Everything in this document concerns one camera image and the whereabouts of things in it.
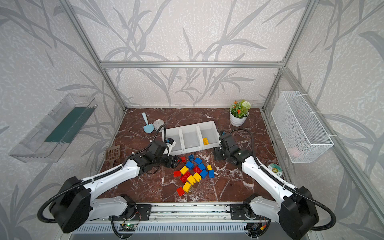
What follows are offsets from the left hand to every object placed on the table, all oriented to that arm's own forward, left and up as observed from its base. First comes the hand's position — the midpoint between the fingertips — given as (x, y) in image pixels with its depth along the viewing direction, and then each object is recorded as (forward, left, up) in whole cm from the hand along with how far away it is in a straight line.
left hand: (178, 155), depth 84 cm
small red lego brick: (-8, +1, -9) cm, 12 cm away
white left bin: (+17, +4, -5) cm, 19 cm away
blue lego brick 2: (-8, -19, -8) cm, 22 cm away
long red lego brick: (-10, -4, -8) cm, 14 cm away
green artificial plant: (+30, -39, +6) cm, 49 cm away
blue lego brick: (-3, -6, -6) cm, 10 cm away
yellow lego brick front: (-16, -5, -7) cm, 18 cm away
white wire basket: (-4, -55, +27) cm, 62 cm away
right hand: (+4, -22, +3) cm, 23 cm away
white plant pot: (+28, -38, -4) cm, 47 cm away
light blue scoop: (+26, +26, -10) cm, 38 cm away
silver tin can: (+26, +19, -5) cm, 33 cm away
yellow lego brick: (-6, -3, -8) cm, 10 cm away
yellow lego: (+13, -16, -7) cm, 22 cm away
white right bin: (+24, -18, -10) cm, 32 cm away
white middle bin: (+16, -6, -7) cm, 19 cm away
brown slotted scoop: (+5, +44, -10) cm, 45 cm away
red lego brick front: (-17, -2, -9) cm, 20 cm away
